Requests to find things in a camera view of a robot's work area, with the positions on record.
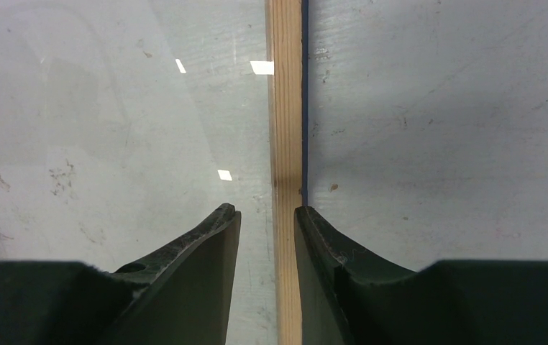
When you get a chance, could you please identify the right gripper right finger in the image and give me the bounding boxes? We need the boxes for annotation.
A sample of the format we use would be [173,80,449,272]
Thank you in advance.
[294,206,548,344]

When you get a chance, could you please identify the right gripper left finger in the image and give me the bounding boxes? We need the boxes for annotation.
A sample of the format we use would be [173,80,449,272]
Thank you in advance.
[0,203,242,344]

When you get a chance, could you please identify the clear acrylic glass sheet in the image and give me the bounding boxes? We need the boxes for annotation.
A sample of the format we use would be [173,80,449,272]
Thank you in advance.
[0,1,277,344]

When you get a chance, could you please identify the blue wooden picture frame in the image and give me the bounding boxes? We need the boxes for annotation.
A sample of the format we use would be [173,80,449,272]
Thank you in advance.
[265,1,303,344]

